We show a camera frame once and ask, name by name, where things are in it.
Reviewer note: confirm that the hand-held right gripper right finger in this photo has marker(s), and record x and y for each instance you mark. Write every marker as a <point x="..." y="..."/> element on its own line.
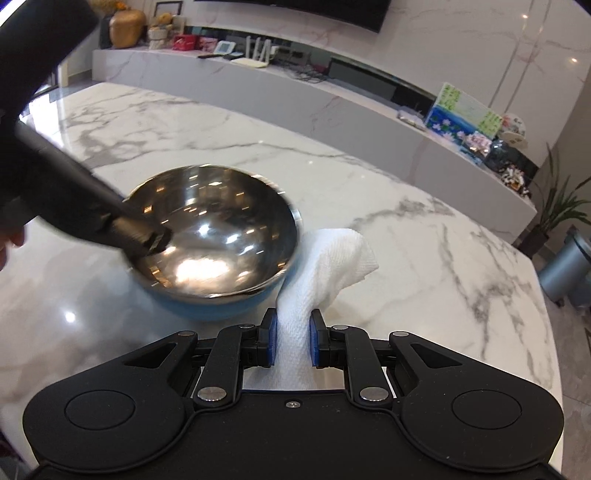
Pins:
<point x="315" y="337"/>

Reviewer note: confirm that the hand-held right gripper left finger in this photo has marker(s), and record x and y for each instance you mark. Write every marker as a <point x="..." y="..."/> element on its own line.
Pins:
<point x="272" y="336"/>

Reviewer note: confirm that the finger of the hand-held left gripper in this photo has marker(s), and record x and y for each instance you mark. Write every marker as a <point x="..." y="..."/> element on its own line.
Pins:
<point x="147" y="240"/>

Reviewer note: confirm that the white paper towel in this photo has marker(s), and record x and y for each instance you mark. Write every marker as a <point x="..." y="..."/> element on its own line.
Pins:
<point x="323" y="267"/>

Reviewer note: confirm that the steel bowl with blue outside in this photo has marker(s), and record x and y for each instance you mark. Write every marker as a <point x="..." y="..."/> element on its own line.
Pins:
<point x="221" y="221"/>

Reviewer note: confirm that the person's left hand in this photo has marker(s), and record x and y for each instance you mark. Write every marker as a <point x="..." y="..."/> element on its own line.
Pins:
<point x="9" y="244"/>

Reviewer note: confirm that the dark vase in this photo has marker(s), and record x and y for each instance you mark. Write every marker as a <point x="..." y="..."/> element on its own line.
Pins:
<point x="105" y="34"/>

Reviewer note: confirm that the gold vase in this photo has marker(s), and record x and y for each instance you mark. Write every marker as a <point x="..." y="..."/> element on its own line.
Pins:
<point x="128" y="30"/>

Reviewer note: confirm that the dried flower bouquet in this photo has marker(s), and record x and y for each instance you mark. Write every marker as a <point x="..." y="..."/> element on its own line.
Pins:
<point x="106" y="5"/>

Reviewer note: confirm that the beige plush doll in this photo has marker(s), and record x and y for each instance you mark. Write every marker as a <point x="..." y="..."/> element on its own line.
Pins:
<point x="160" y="33"/>

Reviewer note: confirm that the red box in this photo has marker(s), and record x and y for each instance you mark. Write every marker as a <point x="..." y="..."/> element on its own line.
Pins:
<point x="184" y="43"/>

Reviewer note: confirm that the pink box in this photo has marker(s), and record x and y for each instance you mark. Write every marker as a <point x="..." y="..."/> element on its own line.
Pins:
<point x="207" y="45"/>

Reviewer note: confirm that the white router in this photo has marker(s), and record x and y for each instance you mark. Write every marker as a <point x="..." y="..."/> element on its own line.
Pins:
<point x="251" y="61"/>

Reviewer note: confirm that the white digital clock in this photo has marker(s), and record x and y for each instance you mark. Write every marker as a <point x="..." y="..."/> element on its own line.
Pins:
<point x="225" y="48"/>

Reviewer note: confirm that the potted green plant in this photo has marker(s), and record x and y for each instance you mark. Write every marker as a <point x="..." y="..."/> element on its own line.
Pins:
<point x="535" y="240"/>

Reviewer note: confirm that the small pink flower picture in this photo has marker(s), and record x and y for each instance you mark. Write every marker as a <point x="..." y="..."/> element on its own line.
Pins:
<point x="476" y="145"/>

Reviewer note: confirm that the black and white plush toy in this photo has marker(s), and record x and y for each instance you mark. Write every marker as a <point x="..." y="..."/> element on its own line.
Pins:
<point x="516" y="182"/>

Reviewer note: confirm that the grey metal trash bin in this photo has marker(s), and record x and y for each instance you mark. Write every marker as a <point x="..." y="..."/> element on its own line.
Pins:
<point x="565" y="272"/>

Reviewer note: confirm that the dark glass jar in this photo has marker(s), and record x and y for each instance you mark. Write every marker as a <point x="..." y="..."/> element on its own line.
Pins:
<point x="501" y="157"/>

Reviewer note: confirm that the lotus pond painting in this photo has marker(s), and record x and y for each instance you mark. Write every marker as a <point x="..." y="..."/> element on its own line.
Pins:
<point x="457" y="110"/>

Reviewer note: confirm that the black television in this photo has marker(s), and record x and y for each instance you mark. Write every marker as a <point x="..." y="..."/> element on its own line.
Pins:
<point x="300" y="11"/>

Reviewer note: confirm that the painted round fan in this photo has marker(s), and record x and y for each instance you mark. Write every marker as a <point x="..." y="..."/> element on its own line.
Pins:
<point x="513" y="129"/>

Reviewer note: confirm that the black picture frame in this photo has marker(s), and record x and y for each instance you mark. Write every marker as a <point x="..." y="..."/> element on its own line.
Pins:
<point x="168" y="9"/>

